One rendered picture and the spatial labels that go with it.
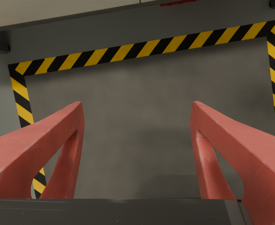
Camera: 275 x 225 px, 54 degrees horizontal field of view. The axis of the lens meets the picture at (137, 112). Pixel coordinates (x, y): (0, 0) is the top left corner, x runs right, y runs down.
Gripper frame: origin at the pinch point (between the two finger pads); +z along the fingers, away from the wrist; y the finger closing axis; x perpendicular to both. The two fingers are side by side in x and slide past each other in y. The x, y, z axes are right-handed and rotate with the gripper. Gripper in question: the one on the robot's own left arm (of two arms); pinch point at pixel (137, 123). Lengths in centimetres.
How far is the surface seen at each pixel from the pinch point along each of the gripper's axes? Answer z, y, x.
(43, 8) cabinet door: 58, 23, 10
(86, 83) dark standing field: 92, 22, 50
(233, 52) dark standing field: 98, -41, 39
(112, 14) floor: 106, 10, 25
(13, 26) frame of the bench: 66, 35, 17
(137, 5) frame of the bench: 69, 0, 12
